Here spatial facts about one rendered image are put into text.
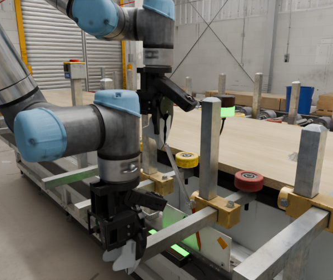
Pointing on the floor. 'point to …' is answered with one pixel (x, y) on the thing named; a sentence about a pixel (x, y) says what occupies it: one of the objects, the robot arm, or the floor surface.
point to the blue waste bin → (306, 93)
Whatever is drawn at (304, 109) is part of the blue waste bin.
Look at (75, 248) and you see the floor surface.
